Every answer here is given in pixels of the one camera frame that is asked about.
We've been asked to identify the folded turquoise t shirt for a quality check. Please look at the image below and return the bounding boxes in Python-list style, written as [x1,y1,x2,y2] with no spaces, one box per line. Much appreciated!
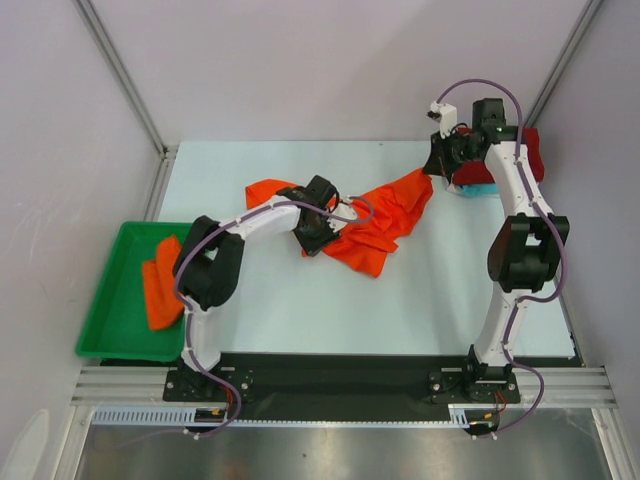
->
[459,184,499,198]

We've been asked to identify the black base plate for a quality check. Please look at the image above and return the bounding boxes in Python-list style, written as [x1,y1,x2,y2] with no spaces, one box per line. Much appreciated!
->
[99,352,586,426]

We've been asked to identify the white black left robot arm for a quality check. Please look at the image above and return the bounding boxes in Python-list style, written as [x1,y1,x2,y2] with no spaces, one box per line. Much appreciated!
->
[165,175,359,401]

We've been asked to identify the green plastic tray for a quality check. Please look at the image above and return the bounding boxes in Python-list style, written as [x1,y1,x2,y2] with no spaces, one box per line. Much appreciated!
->
[75,221,190,363]

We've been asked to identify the grey slotted cable duct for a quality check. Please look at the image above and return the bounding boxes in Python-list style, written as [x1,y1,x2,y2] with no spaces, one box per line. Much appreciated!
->
[92,406,488,429]

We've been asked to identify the right aluminium corner post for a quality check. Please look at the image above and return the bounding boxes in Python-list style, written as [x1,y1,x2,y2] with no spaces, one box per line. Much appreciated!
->
[525,0,606,127]

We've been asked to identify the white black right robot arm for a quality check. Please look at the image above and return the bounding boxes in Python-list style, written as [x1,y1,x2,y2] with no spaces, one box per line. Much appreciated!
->
[423,98,570,404]

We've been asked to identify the orange t shirt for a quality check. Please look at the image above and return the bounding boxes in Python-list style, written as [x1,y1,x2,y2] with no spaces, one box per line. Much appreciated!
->
[245,169,434,278]
[142,235,184,331]

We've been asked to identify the aluminium front rail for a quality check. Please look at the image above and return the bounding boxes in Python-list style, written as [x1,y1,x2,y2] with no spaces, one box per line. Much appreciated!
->
[71,366,617,408]

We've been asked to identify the folded dark red t shirt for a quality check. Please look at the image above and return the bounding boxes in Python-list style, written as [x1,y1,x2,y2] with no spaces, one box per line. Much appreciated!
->
[451,127,545,187]

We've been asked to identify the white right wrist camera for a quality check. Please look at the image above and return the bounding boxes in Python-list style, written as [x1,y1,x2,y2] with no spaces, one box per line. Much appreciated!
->
[427,102,458,139]

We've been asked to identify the aluminium corner post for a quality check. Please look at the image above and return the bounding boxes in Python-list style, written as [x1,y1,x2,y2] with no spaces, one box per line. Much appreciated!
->
[69,0,171,156]
[525,0,606,127]

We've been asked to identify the left aluminium corner post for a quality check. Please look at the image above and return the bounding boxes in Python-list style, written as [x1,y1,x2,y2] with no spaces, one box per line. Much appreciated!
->
[69,0,171,156]

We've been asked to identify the orange t shirt in tray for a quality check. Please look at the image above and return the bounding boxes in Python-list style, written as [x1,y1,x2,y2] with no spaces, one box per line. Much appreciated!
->
[142,235,184,331]

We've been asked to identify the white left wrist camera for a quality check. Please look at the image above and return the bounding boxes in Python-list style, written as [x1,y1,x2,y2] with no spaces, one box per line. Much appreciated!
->
[329,197,374,224]

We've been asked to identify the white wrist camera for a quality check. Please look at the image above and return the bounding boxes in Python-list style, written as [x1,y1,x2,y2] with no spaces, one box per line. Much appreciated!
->
[329,197,374,224]
[427,102,458,139]

